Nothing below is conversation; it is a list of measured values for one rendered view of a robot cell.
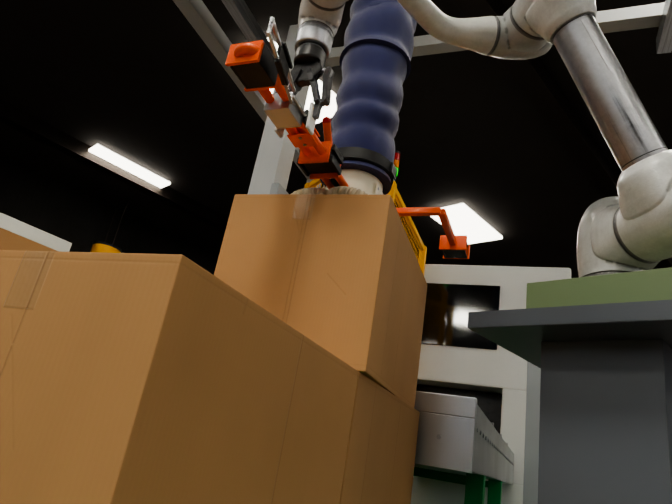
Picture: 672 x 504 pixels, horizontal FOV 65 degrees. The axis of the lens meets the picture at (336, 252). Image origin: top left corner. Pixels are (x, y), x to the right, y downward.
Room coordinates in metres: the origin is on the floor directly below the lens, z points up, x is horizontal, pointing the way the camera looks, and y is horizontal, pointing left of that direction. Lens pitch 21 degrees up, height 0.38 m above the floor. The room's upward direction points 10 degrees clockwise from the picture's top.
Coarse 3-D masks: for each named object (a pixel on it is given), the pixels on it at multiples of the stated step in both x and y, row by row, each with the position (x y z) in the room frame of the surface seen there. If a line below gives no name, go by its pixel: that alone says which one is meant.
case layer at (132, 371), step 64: (0, 256) 0.61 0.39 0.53; (64, 256) 0.57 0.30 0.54; (128, 256) 0.54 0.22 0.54; (0, 320) 0.60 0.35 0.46; (64, 320) 0.56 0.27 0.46; (128, 320) 0.53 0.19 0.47; (192, 320) 0.55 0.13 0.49; (256, 320) 0.66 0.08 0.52; (0, 384) 0.58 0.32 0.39; (64, 384) 0.55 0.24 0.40; (128, 384) 0.52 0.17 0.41; (192, 384) 0.57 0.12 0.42; (256, 384) 0.70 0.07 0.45; (320, 384) 0.89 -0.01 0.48; (0, 448) 0.57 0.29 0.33; (64, 448) 0.54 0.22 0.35; (128, 448) 0.51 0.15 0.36; (192, 448) 0.60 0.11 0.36; (256, 448) 0.73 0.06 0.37; (320, 448) 0.93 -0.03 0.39; (384, 448) 1.29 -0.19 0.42
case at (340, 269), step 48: (240, 240) 1.18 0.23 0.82; (288, 240) 1.13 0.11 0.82; (336, 240) 1.09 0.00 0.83; (384, 240) 1.06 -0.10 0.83; (240, 288) 1.17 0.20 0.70; (288, 288) 1.13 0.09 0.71; (336, 288) 1.09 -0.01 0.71; (384, 288) 1.11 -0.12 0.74; (336, 336) 1.08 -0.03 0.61; (384, 336) 1.16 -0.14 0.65; (384, 384) 1.22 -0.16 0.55
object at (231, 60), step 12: (264, 48) 0.83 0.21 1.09; (228, 60) 0.84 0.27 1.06; (240, 60) 0.83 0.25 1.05; (252, 60) 0.82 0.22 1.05; (264, 60) 0.83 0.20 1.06; (240, 72) 0.86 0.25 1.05; (252, 72) 0.85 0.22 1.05; (264, 72) 0.85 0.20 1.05; (276, 72) 0.88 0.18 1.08; (252, 84) 0.89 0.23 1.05; (264, 84) 0.89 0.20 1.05; (276, 84) 0.89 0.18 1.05
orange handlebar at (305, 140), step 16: (240, 48) 0.81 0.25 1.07; (256, 48) 0.81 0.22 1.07; (272, 96) 0.95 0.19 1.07; (288, 128) 1.05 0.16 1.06; (304, 128) 1.04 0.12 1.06; (304, 144) 1.10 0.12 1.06; (320, 144) 1.11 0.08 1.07; (400, 208) 1.39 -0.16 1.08; (416, 208) 1.37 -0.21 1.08; (432, 208) 1.35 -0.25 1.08; (448, 224) 1.41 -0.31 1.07; (448, 240) 1.52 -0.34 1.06
